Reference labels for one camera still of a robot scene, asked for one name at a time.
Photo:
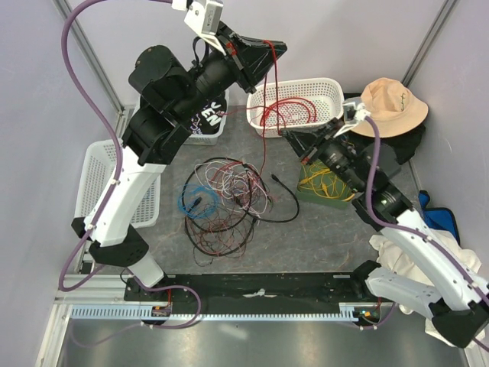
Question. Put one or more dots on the blue cloth at wall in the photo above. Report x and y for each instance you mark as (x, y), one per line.
(440, 218)

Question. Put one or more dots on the beige bucket hat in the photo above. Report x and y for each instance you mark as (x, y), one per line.
(394, 109)

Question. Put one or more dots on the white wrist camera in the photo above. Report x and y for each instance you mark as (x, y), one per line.
(354, 113)
(203, 18)

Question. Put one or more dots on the green rectangular tray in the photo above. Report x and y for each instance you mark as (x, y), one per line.
(319, 185)

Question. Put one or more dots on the white rectangular basket back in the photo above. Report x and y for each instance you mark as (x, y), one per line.
(209, 140)

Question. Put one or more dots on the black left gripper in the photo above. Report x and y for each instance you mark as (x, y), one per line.
(244, 55)

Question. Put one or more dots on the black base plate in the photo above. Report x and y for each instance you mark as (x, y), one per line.
(318, 291)

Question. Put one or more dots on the white cloth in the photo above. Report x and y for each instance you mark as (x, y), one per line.
(456, 301)

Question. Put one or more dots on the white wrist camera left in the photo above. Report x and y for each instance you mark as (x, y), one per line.
(203, 18)

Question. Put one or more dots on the aluminium corner post right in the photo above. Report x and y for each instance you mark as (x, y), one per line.
(429, 40)

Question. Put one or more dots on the slotted cable duct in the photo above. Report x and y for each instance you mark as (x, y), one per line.
(343, 313)

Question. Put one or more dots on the aluminium corner post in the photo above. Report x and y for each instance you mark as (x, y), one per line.
(429, 40)
(79, 35)

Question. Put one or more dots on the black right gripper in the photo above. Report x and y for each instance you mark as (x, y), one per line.
(309, 139)

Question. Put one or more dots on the black garment under hat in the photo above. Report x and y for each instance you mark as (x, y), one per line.
(405, 145)

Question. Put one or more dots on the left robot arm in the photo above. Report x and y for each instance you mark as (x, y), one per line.
(170, 97)

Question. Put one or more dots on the white rectangular basket left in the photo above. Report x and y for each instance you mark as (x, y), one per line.
(98, 166)

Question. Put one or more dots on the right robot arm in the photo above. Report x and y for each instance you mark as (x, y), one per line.
(379, 203)

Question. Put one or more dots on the white rectangular basket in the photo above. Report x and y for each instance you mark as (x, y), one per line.
(209, 140)
(98, 166)

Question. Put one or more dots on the aluminium corner post left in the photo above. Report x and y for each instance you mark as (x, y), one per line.
(79, 35)

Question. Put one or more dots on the white oval perforated basket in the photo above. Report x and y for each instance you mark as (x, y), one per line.
(306, 103)

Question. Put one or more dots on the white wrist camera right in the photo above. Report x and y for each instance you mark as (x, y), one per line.
(354, 113)

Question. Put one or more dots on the black printed t-shirt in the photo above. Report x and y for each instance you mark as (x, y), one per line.
(208, 121)

